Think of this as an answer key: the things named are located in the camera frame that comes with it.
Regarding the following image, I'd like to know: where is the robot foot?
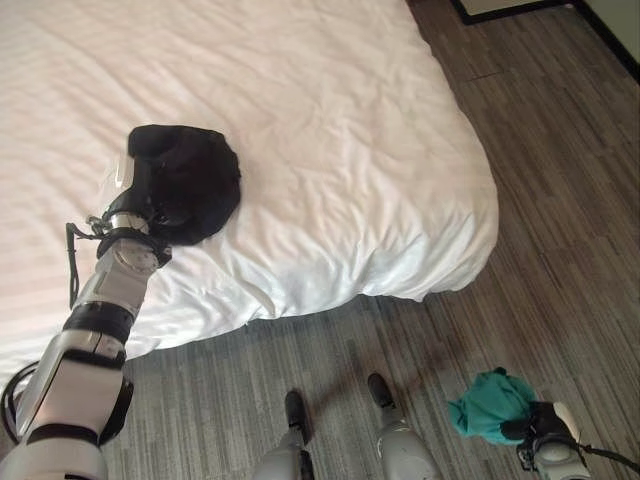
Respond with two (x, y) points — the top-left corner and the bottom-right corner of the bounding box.
(284, 390), (313, 443)
(367, 372), (402, 410)

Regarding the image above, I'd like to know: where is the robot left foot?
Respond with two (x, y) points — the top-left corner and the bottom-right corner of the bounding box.
(284, 390), (313, 443)

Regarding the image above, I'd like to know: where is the white bed sheet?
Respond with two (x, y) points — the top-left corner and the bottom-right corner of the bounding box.
(0, 0), (501, 389)

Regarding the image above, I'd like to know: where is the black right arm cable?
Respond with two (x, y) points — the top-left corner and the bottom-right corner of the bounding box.
(572, 441), (640, 462)

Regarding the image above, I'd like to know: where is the black bordered mat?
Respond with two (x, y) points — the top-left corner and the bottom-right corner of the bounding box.
(448, 0), (587, 27)

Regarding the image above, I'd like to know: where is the robot leg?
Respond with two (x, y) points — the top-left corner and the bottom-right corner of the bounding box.
(373, 403), (442, 480)
(252, 430), (316, 480)

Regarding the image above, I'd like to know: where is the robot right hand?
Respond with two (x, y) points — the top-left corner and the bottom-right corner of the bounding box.
(501, 399), (585, 447)

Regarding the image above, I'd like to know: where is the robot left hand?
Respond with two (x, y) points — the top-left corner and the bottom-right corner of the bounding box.
(103, 151), (162, 225)

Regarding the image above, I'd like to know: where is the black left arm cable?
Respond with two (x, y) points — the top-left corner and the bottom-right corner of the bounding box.
(65, 214), (112, 307)

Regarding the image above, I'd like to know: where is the robot right leg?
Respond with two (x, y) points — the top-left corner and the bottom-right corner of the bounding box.
(373, 403), (442, 480)

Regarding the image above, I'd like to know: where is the teal garment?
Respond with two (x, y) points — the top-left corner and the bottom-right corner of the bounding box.
(446, 367), (538, 447)

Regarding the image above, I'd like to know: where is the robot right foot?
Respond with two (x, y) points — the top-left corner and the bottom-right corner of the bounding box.
(367, 372), (402, 410)

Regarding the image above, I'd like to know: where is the black baseboard strip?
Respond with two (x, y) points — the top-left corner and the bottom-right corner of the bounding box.
(574, 0), (640, 83)

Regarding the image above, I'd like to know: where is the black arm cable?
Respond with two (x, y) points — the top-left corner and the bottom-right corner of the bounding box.
(572, 441), (640, 462)
(65, 214), (112, 307)

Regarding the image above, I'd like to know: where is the black garment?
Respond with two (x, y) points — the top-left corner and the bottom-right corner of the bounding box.
(126, 124), (244, 247)

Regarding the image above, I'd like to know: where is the robot left leg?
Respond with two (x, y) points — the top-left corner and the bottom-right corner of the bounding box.
(252, 430), (316, 480)

